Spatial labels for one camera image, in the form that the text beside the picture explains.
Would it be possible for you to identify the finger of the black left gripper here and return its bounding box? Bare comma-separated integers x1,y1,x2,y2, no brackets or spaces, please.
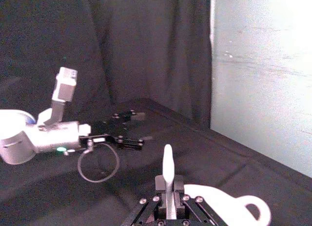
116,135,146,151
111,109,146,123

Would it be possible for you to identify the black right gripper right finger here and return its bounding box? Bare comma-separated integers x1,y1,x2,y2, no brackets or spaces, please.
173,175,229,226

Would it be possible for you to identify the plain pale wall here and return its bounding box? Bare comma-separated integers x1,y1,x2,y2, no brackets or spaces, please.
209,0,312,179

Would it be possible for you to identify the thin dark gripper cable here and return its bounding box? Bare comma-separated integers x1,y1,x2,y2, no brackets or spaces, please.
77,140,120,183

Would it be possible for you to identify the black curtain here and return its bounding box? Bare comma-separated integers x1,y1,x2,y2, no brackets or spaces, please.
0,0,212,131

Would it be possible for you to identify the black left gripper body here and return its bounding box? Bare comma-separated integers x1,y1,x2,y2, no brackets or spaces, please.
79,120,125,148

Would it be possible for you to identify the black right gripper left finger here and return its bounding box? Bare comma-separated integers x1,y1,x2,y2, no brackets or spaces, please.
130,175,168,226

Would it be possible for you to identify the black table cloth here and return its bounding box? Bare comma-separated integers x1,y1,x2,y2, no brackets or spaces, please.
0,76,312,226

